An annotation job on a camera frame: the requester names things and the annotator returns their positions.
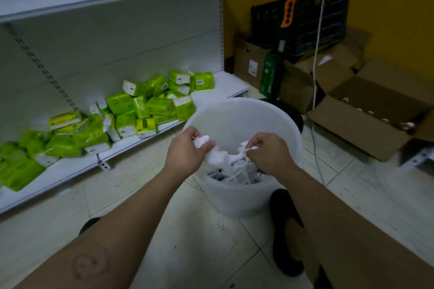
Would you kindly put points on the person's right hand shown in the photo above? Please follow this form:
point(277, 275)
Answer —
point(273, 156)

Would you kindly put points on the person's left hand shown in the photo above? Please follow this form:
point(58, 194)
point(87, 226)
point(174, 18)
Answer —
point(183, 158)

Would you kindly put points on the person's left thumb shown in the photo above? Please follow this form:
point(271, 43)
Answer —
point(206, 148)

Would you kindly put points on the person's right thumb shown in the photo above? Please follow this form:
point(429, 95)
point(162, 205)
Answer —
point(251, 151)

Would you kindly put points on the white plastic bin bag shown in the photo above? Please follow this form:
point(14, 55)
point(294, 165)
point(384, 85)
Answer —
point(230, 163)

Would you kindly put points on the person's left forearm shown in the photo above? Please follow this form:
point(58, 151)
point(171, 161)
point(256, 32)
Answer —
point(108, 238)

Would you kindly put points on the person's right forearm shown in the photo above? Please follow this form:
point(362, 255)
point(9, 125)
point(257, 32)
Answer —
point(352, 231)

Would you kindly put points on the white plastic waste bin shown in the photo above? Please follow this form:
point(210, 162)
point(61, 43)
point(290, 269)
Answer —
point(237, 119)

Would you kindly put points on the green carton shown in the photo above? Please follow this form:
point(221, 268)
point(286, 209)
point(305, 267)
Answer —
point(268, 75)

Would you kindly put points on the person's black right shoe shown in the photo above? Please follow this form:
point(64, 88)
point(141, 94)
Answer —
point(278, 231)

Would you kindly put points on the person's black shoe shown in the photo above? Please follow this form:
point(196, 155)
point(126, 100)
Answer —
point(88, 223)
point(278, 231)

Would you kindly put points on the cardboard box with white label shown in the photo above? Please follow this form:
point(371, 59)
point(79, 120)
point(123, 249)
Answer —
point(249, 62)

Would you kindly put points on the pile of green tissue packets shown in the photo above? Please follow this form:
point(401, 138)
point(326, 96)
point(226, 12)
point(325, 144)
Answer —
point(118, 116)

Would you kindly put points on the person's right foot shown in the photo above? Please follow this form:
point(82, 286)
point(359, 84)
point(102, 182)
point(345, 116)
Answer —
point(295, 241)

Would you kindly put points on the cardboard box with open flaps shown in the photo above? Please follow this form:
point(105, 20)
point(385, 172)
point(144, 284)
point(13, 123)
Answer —
point(325, 72)

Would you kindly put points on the large open cardboard box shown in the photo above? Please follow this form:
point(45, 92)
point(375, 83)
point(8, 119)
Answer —
point(369, 122)

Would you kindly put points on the black standing fan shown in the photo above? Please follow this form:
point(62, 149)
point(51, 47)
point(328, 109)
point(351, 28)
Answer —
point(286, 28)

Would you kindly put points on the person's black left shoe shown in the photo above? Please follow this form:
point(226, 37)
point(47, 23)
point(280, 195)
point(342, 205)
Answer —
point(88, 223)

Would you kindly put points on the white metal shelf unit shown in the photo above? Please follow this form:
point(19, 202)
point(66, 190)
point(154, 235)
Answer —
point(101, 45)

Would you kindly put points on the black plastic crate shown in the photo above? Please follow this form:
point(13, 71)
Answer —
point(325, 17)

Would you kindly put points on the white metal shelf bracket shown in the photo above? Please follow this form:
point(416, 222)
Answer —
point(418, 158)

